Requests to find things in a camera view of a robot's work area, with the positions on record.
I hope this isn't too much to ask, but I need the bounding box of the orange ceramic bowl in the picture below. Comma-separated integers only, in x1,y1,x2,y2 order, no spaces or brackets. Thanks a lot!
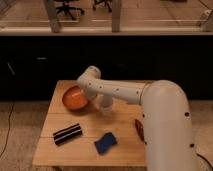
62,86,88,110

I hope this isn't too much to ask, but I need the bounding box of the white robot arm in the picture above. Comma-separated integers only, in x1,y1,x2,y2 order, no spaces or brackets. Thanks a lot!
77,66,200,171

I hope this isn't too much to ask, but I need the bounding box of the clear plastic cup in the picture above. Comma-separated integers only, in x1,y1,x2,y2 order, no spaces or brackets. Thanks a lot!
97,95,113,116

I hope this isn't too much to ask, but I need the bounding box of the black white striped cloth roll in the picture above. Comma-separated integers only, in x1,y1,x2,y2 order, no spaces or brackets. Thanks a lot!
53,123,82,145

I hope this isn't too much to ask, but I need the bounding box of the blue sponge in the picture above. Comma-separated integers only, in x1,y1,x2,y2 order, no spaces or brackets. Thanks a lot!
94,132,117,155

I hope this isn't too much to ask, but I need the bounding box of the dark red oblong object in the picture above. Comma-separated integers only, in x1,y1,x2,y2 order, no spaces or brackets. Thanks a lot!
135,119,144,141

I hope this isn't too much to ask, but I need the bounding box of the black office chair left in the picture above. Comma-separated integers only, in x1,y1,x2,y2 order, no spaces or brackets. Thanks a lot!
55,0,85,20

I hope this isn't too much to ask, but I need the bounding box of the black office chair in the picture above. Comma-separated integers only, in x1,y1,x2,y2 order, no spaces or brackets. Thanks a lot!
55,0,85,20
91,0,113,14

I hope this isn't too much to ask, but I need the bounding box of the black office chair right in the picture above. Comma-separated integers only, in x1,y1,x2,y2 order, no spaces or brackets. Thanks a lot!
91,0,113,14

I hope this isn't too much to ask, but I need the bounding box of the black cable on floor left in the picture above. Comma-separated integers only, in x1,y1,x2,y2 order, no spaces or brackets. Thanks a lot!
0,99,16,158

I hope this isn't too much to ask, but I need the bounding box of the black cable on floor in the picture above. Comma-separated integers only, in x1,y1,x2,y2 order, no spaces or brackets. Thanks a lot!
196,153,213,171
0,99,16,158

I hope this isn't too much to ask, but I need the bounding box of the black cable on floor right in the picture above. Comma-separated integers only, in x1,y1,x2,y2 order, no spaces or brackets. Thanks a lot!
196,153,213,171

